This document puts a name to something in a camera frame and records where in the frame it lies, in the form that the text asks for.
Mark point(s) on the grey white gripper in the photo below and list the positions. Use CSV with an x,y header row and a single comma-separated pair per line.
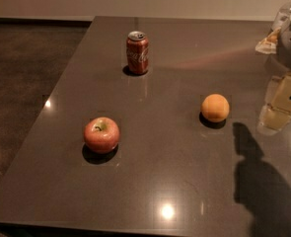
x,y
276,111

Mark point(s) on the orange fruit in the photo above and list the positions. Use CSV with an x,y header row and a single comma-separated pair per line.
x,y
215,108

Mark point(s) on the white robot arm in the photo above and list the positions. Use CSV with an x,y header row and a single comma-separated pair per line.
x,y
273,64

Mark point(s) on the red apple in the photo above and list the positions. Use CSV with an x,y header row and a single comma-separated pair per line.
x,y
101,135

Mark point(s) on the red cola can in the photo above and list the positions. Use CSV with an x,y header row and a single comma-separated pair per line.
x,y
137,49

